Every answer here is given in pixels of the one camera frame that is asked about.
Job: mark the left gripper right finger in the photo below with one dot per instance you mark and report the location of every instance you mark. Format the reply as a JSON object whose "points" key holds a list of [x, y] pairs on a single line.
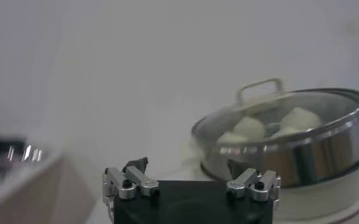
{"points": [[246, 179]]}

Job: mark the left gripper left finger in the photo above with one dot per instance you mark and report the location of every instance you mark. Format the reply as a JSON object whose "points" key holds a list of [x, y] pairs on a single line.
{"points": [[142, 179]]}

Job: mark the glass pot lid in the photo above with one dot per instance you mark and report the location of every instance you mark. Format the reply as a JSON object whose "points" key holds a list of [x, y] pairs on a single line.
{"points": [[334, 102]]}

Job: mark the stainless steel steamer basket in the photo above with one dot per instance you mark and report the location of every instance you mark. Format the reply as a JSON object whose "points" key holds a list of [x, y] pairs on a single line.
{"points": [[319, 158]]}

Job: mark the stainless steel steamer pot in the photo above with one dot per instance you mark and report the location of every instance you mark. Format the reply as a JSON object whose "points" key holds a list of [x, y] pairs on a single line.
{"points": [[325, 201]]}

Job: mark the white side table with mouse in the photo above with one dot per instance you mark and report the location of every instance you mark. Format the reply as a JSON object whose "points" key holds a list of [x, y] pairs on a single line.
{"points": [[30, 194]]}

